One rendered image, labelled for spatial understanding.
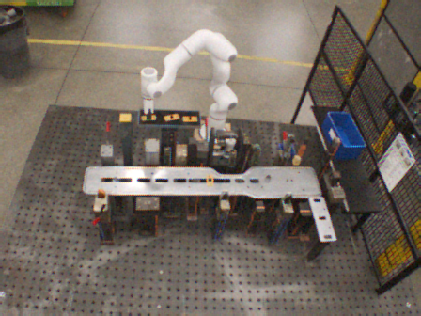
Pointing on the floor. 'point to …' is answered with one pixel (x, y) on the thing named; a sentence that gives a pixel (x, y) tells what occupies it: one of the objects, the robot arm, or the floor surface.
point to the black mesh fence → (366, 137)
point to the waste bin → (13, 42)
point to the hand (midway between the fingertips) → (148, 115)
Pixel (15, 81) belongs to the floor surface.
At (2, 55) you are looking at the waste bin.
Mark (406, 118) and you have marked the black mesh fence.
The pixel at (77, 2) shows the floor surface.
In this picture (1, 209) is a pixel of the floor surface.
